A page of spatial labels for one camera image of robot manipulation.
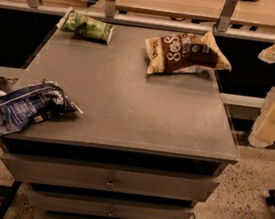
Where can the blue chip bag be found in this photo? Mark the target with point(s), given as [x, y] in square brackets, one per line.
[33, 104]

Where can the brown and cream chip bag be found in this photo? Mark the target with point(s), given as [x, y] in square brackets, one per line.
[185, 53]

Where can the green jalapeno chip bag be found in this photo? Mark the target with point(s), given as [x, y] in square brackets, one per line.
[85, 26]

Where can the grey drawer cabinet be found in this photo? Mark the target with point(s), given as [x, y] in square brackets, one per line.
[168, 123]

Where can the wooden counter with railing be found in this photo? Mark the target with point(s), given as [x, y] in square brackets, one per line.
[230, 18]

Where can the middle drawer with knob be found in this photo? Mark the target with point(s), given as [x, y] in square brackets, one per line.
[105, 207]

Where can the top drawer with knob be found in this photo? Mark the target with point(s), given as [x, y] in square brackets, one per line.
[74, 174]

